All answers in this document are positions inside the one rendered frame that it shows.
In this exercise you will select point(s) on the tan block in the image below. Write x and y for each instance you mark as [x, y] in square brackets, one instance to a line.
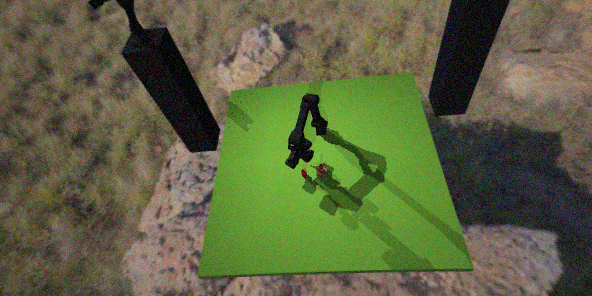
[321, 174]

